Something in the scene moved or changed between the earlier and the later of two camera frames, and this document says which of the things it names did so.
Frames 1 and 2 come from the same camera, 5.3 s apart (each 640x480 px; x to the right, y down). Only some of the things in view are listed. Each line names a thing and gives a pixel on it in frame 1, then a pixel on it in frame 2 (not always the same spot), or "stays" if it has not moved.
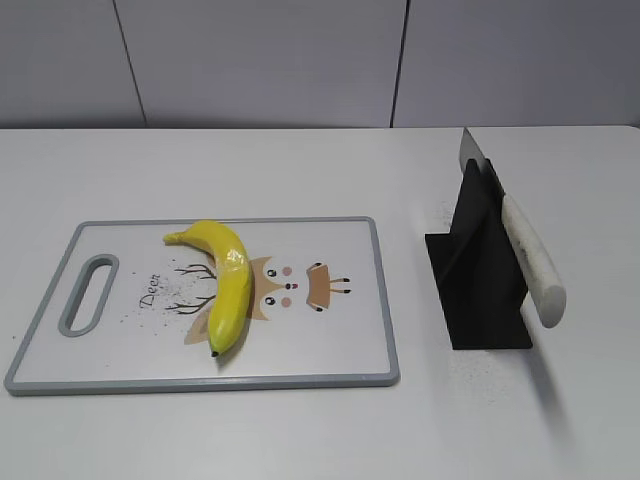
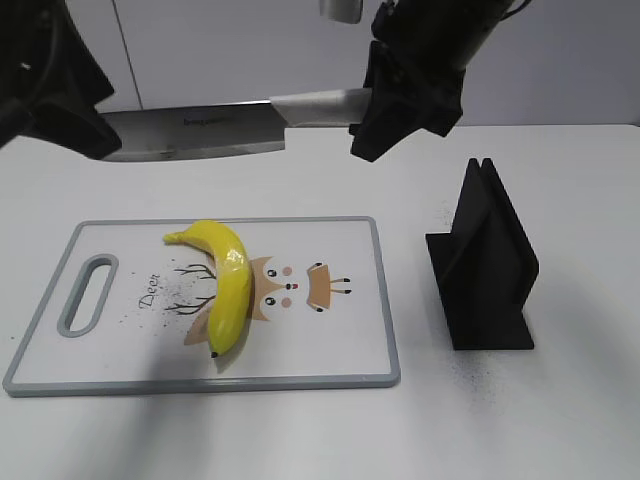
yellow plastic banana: (233, 279) stays
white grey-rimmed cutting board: (318, 312) stays
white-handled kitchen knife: (543, 280) → (158, 133)
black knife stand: (479, 266) stays
